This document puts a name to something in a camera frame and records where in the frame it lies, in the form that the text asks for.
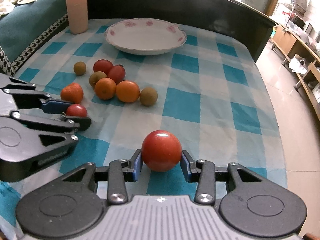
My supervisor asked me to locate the white floral plate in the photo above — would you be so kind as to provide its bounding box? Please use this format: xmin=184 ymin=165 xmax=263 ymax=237
xmin=105 ymin=18 xmax=187 ymax=56

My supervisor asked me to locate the wooden shelf unit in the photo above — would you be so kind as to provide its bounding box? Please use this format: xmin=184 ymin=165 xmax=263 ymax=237
xmin=271 ymin=25 xmax=319 ymax=116

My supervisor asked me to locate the teal houndstooth blanket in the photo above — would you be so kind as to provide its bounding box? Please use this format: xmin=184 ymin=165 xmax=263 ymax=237
xmin=1 ymin=0 xmax=68 ymax=76

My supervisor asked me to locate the cream cloth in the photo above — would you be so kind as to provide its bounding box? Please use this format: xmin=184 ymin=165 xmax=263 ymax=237
xmin=0 ymin=0 xmax=37 ymax=17

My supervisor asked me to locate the wrinkled orange tangerine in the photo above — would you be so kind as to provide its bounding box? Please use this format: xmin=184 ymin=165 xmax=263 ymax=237
xmin=60 ymin=82 xmax=84 ymax=104

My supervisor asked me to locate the dark wooden cabinet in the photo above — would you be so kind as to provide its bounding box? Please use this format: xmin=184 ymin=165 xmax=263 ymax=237
xmin=87 ymin=0 xmax=276 ymax=61

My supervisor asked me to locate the pink cylinder bottle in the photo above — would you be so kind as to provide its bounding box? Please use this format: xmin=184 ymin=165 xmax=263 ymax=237
xmin=66 ymin=0 xmax=88 ymax=34

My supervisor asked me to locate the blue checkered tablecloth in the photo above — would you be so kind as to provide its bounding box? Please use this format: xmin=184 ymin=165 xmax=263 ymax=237
xmin=1 ymin=20 xmax=287 ymax=239

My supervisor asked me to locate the lone green longan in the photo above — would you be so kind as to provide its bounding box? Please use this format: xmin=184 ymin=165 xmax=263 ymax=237
xmin=73 ymin=61 xmax=87 ymax=76

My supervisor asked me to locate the small red tomato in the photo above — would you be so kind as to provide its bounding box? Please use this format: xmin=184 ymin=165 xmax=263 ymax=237
xmin=66 ymin=104 xmax=87 ymax=117

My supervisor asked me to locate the large red tomato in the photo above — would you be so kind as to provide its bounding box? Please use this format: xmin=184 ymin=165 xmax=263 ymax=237
xmin=141 ymin=130 xmax=182 ymax=172

